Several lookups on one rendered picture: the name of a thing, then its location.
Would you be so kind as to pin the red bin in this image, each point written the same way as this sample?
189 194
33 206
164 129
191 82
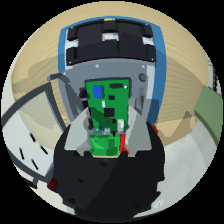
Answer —
122 136

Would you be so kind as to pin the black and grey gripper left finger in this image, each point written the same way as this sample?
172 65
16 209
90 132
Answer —
73 141

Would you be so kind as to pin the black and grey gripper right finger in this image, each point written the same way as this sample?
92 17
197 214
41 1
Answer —
143 142

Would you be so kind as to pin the green bin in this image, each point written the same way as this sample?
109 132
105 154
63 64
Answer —
105 145

